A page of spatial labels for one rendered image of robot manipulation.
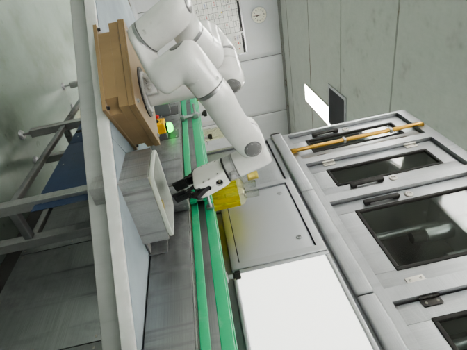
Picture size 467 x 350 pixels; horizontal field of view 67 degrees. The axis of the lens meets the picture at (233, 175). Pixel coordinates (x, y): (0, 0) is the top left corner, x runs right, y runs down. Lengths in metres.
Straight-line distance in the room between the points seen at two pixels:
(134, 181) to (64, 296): 0.65
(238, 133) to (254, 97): 6.68
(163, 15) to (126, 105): 0.24
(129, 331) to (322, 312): 0.54
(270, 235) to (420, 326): 0.54
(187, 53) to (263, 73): 6.61
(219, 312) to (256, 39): 6.58
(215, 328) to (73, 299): 0.66
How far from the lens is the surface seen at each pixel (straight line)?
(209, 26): 1.11
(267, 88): 7.55
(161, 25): 0.91
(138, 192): 0.97
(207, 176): 1.00
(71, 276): 1.53
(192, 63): 0.84
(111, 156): 0.98
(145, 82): 1.10
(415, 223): 1.49
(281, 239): 1.33
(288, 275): 1.21
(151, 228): 1.04
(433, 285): 1.27
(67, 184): 1.51
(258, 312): 1.13
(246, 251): 1.30
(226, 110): 0.87
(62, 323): 1.39
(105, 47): 1.09
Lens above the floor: 1.02
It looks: 2 degrees up
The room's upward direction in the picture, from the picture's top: 78 degrees clockwise
